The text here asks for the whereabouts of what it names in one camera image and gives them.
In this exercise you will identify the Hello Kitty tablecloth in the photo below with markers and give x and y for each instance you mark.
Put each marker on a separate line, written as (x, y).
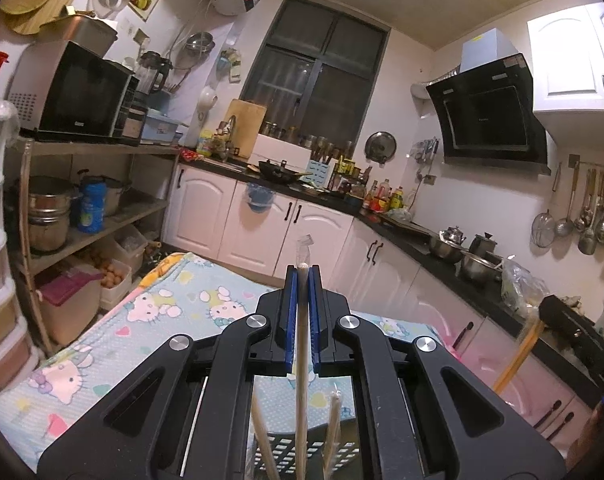
(195, 297)

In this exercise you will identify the hanging pot lid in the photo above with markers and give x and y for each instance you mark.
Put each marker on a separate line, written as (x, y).
(380, 147)

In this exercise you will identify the blue canister on shelf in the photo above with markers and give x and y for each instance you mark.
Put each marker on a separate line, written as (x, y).
(93, 202)

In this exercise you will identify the hanging strainer ladle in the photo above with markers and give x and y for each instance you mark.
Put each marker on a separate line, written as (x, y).
(542, 231)

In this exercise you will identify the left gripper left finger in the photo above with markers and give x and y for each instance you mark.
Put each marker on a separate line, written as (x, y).
(274, 354)

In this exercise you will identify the right hand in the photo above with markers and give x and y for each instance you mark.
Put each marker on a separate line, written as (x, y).
(590, 431)

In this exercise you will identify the dark kitchen window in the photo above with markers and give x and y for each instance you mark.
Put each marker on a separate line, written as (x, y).
(315, 72)

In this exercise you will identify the wooden shelf rack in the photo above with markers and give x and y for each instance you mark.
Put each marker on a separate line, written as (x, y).
(125, 205)

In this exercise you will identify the white lower cabinets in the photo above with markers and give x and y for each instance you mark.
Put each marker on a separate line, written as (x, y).
(378, 270)

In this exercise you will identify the plastic bag on counter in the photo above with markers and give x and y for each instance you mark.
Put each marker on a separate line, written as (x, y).
(521, 291)

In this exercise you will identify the steel kettle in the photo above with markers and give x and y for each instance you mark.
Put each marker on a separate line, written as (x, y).
(452, 235)

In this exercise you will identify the pale chopsticks bundle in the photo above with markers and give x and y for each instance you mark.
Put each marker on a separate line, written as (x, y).
(271, 443)

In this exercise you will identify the black wok on stove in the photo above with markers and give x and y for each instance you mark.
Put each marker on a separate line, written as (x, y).
(279, 173)

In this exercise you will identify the white upper cabinet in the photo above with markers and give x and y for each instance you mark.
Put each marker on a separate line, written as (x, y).
(567, 52)

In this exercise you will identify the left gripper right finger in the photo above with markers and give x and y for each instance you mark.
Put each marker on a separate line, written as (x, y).
(332, 344)

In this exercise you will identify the black microwave oven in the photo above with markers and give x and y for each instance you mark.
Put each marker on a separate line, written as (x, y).
(62, 91)

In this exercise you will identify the orange chopsticks bundle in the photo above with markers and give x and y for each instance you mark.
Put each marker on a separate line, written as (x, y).
(527, 340)

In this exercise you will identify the steel pot on shelf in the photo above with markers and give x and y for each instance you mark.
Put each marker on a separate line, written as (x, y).
(50, 202)

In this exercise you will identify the wooden chopstick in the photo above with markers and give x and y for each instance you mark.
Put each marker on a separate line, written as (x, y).
(303, 263)

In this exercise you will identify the black range hood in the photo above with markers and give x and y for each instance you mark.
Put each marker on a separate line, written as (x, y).
(485, 109)

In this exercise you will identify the wooden cutting board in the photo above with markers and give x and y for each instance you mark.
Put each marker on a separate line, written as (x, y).
(249, 119)

